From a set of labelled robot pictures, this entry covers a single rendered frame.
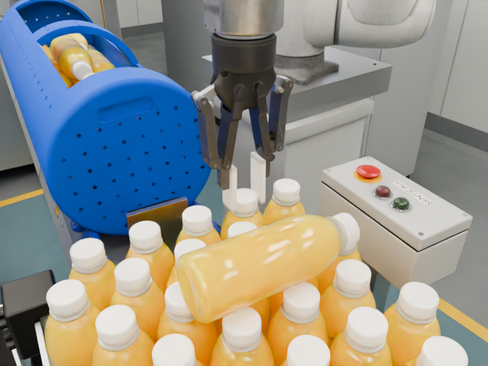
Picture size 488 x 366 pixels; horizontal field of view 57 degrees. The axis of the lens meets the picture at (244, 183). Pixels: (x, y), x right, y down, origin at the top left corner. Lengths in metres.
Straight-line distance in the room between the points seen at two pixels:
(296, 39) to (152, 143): 0.54
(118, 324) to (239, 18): 0.33
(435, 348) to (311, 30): 0.84
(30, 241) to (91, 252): 1.98
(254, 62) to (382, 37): 0.67
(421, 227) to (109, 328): 0.40
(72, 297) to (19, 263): 1.91
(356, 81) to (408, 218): 0.67
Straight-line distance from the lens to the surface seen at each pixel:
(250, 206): 0.62
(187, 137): 0.77
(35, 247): 2.49
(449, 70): 3.51
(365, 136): 2.35
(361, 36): 1.15
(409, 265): 0.63
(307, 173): 1.21
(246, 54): 0.50
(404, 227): 0.61
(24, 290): 0.70
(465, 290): 2.27
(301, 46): 1.16
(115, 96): 0.70
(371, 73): 1.29
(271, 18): 0.50
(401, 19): 1.13
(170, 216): 0.73
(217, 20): 0.50
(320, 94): 1.16
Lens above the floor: 1.45
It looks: 32 degrees down
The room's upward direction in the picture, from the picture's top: straight up
